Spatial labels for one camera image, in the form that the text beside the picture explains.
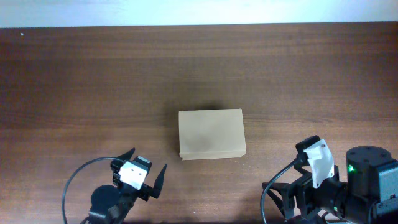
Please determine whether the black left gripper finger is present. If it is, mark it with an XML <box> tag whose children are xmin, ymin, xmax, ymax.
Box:
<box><xmin>118</xmin><ymin>148</ymin><xmax>136</xmax><ymax>161</ymax></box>
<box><xmin>152</xmin><ymin>164</ymin><xmax>167</xmax><ymax>199</ymax></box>

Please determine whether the cardboard box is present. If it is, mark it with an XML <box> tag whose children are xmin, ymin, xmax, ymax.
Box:
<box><xmin>178</xmin><ymin>108</ymin><xmax>246</xmax><ymax>161</ymax></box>

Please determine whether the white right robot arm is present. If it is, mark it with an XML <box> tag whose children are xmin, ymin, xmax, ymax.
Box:
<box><xmin>260</xmin><ymin>135</ymin><xmax>397</xmax><ymax>224</ymax></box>

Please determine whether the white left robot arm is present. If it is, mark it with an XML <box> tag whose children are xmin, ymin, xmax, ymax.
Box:
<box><xmin>82</xmin><ymin>149</ymin><xmax>167</xmax><ymax>224</ymax></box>

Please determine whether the black right camera cable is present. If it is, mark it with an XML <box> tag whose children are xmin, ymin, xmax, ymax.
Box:
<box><xmin>259</xmin><ymin>157</ymin><xmax>307</xmax><ymax>224</ymax></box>

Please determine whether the black camera cable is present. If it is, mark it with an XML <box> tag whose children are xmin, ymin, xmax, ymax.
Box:
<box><xmin>259</xmin><ymin>157</ymin><xmax>307</xmax><ymax>224</ymax></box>
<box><xmin>61</xmin><ymin>156</ymin><xmax>124</xmax><ymax>224</ymax></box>

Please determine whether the black left camera cable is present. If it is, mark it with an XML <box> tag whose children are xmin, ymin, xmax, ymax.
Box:
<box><xmin>61</xmin><ymin>156</ymin><xmax>124</xmax><ymax>224</ymax></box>

